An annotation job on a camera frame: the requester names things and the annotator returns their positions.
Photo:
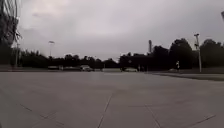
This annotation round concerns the pale vehicle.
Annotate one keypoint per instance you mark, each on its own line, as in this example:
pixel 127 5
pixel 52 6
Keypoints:
pixel 85 68
pixel 130 69

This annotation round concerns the grey concrete slab pavement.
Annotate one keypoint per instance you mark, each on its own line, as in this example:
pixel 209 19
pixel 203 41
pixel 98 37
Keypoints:
pixel 110 100

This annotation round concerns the row of dark trees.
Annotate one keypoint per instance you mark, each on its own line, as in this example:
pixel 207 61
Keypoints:
pixel 153 60

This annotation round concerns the distant tower mast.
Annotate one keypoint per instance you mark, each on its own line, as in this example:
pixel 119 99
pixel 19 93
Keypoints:
pixel 150 46

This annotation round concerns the tall floodlight pole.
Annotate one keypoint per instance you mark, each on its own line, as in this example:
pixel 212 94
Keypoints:
pixel 51 48

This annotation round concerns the raised kerb strip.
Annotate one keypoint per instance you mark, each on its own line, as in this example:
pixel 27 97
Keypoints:
pixel 193 76

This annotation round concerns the grass strip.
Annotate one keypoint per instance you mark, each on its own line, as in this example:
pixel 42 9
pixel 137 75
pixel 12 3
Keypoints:
pixel 196 70

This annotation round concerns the grey street pole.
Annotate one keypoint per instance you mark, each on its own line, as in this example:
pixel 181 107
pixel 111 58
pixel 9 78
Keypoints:
pixel 198 53

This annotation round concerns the thin pale pole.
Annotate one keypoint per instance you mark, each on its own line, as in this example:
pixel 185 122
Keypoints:
pixel 16 55

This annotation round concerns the tall grey building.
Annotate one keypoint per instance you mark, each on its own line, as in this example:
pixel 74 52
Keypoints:
pixel 7 23

